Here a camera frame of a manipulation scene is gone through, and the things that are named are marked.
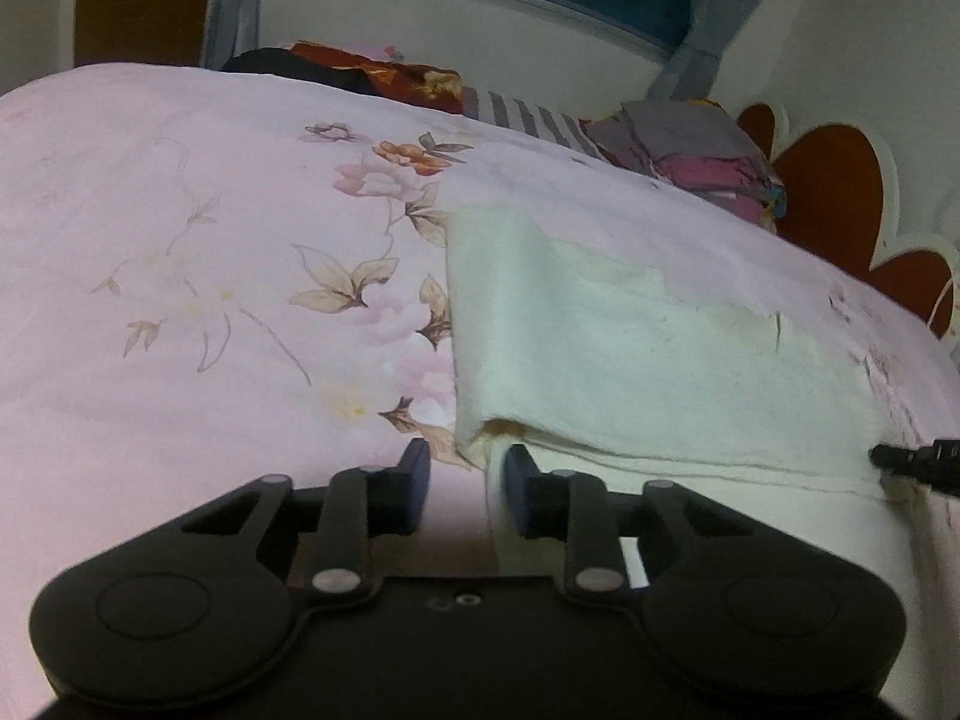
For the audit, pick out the red heart-shaped headboard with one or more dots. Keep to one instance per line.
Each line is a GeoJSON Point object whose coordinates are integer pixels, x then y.
{"type": "Point", "coordinates": [844, 206]}

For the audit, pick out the grey white striped cloth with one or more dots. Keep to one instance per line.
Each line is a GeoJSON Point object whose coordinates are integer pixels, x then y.
{"type": "Point", "coordinates": [533, 120]}

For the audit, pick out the grey curtain right side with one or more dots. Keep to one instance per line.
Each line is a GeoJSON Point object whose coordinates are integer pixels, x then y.
{"type": "Point", "coordinates": [691, 71]}

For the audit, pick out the grey curtain left side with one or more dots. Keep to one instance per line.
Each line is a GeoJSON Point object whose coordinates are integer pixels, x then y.
{"type": "Point", "coordinates": [232, 28]}

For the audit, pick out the folded grey pink clothes stack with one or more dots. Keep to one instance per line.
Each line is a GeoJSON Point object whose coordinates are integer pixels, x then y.
{"type": "Point", "coordinates": [697, 147]}

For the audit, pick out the black garment on bed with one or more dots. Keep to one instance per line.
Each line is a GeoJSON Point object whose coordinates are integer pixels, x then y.
{"type": "Point", "coordinates": [285, 64]}

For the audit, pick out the brown wooden door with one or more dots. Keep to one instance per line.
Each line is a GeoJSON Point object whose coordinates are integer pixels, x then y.
{"type": "Point", "coordinates": [158, 32]}

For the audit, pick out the grey curtain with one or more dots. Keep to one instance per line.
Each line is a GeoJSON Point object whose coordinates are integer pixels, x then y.
{"type": "Point", "coordinates": [691, 71]}
{"type": "Point", "coordinates": [232, 28]}

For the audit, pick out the red orange floral cloth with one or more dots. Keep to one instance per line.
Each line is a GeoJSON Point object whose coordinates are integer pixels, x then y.
{"type": "Point", "coordinates": [415, 84]}

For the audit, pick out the pink floral bed sheet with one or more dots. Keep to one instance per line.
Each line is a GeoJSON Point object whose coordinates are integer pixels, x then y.
{"type": "Point", "coordinates": [207, 277]}

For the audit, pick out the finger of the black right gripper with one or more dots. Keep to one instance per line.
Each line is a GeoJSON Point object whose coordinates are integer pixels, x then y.
{"type": "Point", "coordinates": [936, 465]}

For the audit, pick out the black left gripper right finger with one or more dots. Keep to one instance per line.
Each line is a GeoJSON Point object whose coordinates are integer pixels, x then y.
{"type": "Point", "coordinates": [574, 510]}

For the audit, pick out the cream white towel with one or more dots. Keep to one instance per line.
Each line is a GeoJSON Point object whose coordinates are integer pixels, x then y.
{"type": "Point", "coordinates": [585, 358]}

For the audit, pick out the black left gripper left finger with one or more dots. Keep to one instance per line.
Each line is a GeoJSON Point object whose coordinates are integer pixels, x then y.
{"type": "Point", "coordinates": [336, 525]}

